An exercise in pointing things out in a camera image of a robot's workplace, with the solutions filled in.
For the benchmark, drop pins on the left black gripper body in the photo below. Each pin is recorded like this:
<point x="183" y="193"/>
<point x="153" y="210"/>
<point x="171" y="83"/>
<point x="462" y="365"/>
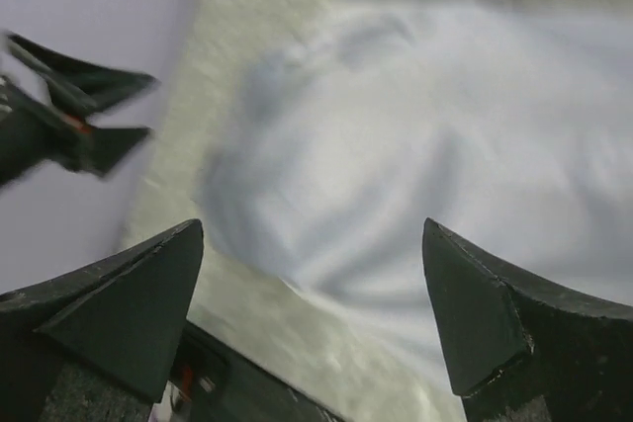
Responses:
<point x="32" y="131"/>

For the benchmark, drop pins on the black base beam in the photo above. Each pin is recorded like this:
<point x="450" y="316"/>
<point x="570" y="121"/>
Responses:
<point x="210" y="381"/>

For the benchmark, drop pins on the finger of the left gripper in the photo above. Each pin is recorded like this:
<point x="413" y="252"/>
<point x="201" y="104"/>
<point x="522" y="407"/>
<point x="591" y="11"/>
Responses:
<point x="95" y="150"/>
<point x="74" y="76"/>

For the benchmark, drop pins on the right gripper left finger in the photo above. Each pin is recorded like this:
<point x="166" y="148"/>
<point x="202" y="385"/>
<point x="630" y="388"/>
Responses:
<point x="98" y="343"/>

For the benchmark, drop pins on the grey pillowcase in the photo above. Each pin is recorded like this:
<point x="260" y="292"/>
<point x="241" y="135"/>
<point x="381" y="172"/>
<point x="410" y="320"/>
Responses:
<point x="511" y="127"/>

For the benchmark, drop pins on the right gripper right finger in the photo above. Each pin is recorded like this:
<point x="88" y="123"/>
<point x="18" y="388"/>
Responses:
<point x="518" y="347"/>

